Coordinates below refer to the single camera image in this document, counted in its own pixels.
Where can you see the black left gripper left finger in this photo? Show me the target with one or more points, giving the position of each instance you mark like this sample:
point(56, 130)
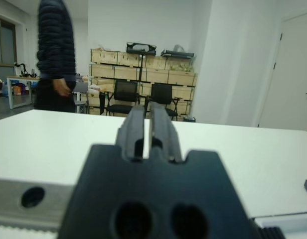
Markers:
point(131, 134)

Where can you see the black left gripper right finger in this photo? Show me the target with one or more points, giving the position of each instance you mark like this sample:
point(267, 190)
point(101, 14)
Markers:
point(163, 132)

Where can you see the black box with white lining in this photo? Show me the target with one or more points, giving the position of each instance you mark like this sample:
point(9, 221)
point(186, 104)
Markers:
point(293, 224)

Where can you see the person's bare hand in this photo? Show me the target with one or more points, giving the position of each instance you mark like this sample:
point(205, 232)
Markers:
point(61, 87)

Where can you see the black waste bin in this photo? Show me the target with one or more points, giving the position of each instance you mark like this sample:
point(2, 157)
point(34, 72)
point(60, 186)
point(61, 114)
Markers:
point(189, 119)

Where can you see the black office chair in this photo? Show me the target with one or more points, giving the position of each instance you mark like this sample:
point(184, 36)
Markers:
point(124, 90)
point(161, 93)

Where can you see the pale wooden crate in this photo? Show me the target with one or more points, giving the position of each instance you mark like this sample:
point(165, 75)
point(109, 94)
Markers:
point(128, 59)
point(103, 56)
point(101, 71)
point(182, 78)
point(93, 104)
point(127, 73)
point(179, 65)
point(154, 75)
point(155, 62)

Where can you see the grey chair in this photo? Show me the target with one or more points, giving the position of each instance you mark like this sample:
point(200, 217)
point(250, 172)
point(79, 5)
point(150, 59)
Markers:
point(81, 87)

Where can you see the flat black case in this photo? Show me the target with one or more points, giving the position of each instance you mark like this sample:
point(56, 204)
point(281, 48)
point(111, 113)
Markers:
point(177, 53)

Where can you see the black case with white panel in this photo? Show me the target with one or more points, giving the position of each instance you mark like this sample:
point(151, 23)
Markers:
point(141, 47)

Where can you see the person in dark jacket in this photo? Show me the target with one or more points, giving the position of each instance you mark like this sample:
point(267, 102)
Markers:
point(56, 37)

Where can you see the white door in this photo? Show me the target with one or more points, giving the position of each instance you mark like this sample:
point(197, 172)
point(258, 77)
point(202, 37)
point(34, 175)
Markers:
point(293, 74)

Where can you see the brown framed window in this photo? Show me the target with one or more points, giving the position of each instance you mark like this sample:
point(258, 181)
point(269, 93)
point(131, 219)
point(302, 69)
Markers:
point(5, 42)

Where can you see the white frame desk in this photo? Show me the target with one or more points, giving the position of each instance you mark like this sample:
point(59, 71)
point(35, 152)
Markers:
point(19, 77)

